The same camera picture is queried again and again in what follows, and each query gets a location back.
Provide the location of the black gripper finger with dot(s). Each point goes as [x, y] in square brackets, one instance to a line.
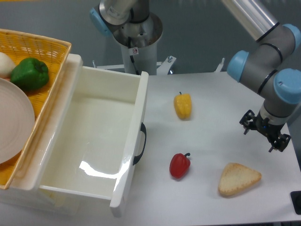
[279, 142]
[248, 121]

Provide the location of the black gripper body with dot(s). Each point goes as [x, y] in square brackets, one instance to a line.
[265, 126]

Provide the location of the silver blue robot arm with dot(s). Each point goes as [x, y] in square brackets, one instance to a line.
[257, 71]

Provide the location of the triangle toasted bread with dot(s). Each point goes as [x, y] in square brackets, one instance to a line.
[236, 178]

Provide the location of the black object at table edge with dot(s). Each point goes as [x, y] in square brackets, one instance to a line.
[296, 200]

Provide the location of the yellow bell pepper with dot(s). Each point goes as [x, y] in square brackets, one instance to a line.
[183, 105]

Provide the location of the red bell pepper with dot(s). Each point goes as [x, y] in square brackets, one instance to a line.
[179, 165]

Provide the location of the white open drawer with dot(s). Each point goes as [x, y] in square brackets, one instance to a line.
[93, 154]

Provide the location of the yellow woven basket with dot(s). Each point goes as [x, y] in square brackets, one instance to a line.
[40, 60]

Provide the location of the green bell pepper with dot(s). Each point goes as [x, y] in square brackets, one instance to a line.
[30, 74]

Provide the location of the beige round plate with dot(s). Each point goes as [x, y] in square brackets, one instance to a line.
[16, 120]

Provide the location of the white drawer cabinet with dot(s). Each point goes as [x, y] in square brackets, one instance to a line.
[25, 188]

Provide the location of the white onion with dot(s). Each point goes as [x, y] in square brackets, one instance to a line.
[6, 65]

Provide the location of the black drawer handle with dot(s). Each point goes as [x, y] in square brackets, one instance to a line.
[141, 144]

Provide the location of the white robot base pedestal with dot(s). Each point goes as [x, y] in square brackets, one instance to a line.
[138, 44]

